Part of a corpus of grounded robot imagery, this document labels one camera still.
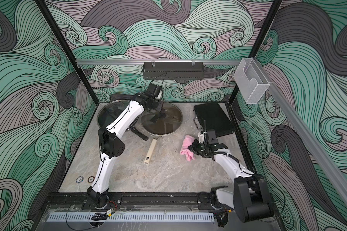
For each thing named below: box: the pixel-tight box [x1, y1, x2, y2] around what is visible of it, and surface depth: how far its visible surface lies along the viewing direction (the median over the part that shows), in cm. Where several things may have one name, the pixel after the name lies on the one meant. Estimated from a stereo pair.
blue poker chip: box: [76, 176, 84, 184], surface depth 83 cm
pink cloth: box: [179, 134, 196, 162], surface depth 84 cm
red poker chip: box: [87, 175, 95, 184], surface depth 83 cm
